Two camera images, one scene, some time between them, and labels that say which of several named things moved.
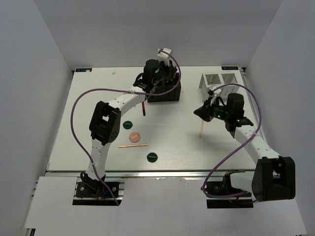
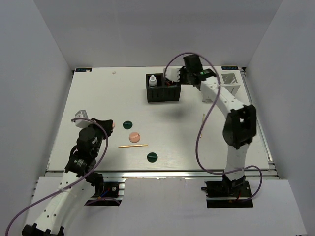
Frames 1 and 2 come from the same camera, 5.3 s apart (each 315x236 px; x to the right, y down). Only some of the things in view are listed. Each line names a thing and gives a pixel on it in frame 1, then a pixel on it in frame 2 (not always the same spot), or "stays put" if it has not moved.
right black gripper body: x=221 y=112 to x=184 y=76
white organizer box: x=221 y=84 stays put
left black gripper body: x=164 y=73 to x=100 y=135
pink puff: x=134 y=137 stays put
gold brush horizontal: x=127 y=146 stays put
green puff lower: x=152 y=157 stays put
